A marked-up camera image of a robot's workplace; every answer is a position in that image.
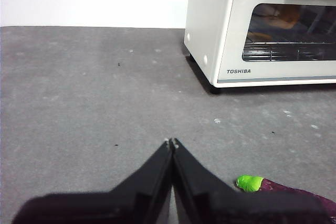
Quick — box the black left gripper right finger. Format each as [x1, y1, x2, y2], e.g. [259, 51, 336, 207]
[172, 137, 330, 224]

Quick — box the purple sweet potato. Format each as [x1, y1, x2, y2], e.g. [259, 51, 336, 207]
[236, 175, 336, 221]

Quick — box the metal wire oven rack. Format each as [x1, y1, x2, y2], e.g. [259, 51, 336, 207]
[244, 39, 336, 45]

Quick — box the white Toshiba toaster oven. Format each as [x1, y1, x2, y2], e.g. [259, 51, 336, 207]
[183, 0, 336, 95]

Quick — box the brown potato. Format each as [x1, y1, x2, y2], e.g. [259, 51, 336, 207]
[277, 5, 302, 30]

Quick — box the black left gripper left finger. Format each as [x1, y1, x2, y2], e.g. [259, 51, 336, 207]
[12, 137, 174, 224]

